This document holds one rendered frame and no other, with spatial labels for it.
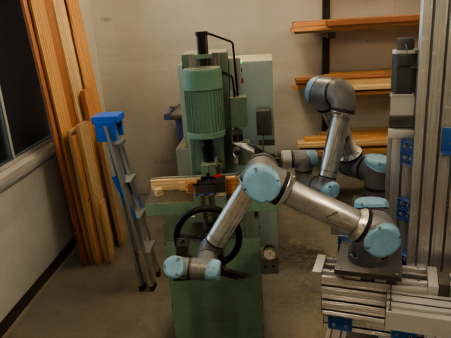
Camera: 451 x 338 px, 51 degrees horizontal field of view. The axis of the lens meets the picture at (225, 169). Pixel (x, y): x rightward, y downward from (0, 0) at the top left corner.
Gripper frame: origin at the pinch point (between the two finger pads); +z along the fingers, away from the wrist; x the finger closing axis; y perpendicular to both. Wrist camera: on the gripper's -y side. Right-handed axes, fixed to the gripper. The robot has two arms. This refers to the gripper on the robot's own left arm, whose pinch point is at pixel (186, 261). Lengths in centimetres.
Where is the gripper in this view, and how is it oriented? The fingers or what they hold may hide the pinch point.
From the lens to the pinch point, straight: 198.5
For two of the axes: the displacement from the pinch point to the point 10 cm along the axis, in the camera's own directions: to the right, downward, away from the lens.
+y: 0.4, 9.8, -2.0
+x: 10.0, -0.5, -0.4
